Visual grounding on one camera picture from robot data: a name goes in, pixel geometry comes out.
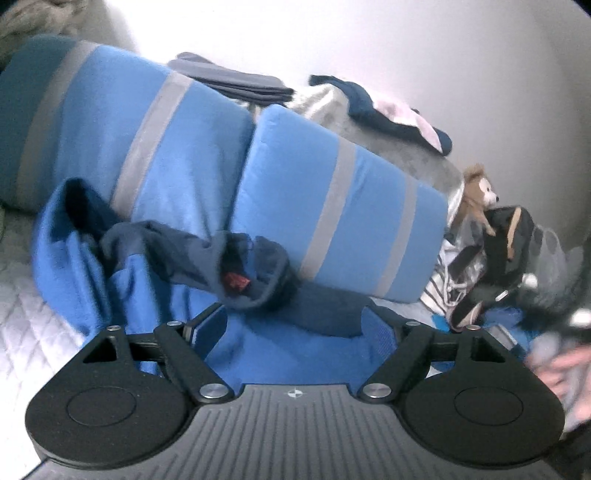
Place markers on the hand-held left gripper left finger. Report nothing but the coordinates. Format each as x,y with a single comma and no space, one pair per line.
210,323

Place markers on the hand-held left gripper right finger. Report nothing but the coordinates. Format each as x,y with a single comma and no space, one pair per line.
381,332

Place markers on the blue and navy fleece jacket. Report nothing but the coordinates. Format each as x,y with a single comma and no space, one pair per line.
258,355

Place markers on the folded grey-blue clothes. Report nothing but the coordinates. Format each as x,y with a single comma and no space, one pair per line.
240,83

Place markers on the person's right hand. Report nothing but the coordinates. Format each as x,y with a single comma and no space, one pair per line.
565,369

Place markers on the white grey-striped cloth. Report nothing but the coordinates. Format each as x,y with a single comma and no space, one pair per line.
438,286

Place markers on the small blue grey-striped pillow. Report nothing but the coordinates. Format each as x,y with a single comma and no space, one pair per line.
295,184

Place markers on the brown plush lion toy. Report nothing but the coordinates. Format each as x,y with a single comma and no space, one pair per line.
475,189

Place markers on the grey plush blanket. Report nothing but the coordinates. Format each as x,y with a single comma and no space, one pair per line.
392,152

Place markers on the white quilted bedspread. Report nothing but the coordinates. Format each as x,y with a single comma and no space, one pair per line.
27,323

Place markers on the grey spotted cloth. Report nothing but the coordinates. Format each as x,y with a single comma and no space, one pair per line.
554,258

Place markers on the large blue grey-striped pillow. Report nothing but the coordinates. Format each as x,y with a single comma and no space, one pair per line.
138,138

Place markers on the navy and pink garment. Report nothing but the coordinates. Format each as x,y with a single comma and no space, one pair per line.
364,108

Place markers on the beige knitted blanket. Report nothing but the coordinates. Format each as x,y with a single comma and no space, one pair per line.
41,18

